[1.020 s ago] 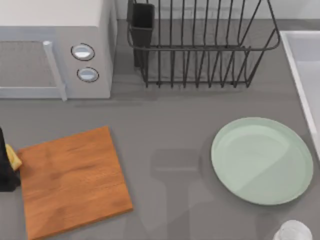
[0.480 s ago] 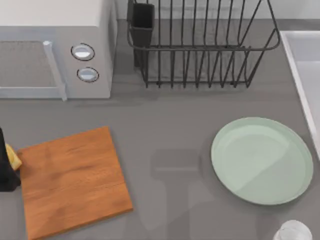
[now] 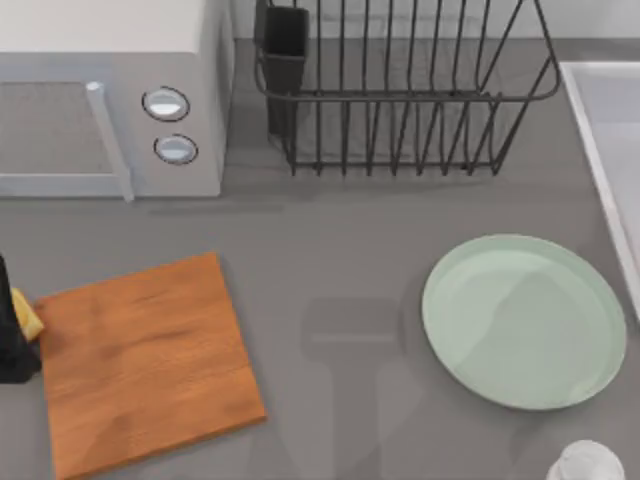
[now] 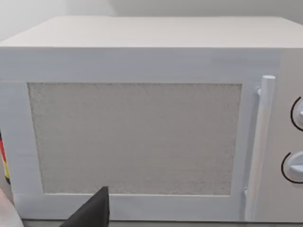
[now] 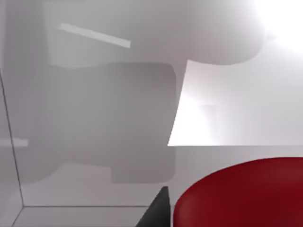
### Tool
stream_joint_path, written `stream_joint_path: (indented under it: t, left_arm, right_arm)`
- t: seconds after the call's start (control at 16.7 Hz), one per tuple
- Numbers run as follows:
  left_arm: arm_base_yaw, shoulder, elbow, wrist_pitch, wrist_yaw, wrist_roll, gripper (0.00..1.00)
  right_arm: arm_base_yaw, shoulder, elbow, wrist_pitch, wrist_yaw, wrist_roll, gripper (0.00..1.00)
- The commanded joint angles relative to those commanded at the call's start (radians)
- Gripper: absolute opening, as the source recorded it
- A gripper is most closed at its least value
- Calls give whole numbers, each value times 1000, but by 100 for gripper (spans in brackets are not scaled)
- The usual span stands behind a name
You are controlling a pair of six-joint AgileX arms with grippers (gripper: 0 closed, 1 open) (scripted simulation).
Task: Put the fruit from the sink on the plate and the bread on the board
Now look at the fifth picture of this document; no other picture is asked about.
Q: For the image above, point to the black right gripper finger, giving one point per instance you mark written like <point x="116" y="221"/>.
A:
<point x="160" y="209"/>

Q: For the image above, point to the dark red round cup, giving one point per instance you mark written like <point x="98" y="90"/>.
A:
<point x="241" y="194"/>

